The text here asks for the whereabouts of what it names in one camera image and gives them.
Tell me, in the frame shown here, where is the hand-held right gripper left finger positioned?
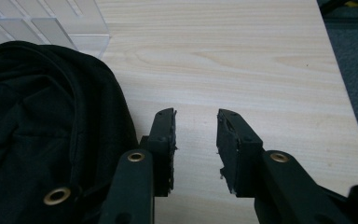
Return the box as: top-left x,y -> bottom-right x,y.
139,107 -> 178,198

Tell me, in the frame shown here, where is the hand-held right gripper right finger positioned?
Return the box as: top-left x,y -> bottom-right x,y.
215,108 -> 265,199

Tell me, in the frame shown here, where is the black fabric backpack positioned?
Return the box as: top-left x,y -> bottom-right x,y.
0,40 -> 140,224

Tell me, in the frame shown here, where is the clear acrylic organizer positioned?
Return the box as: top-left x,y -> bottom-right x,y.
0,0 -> 111,60

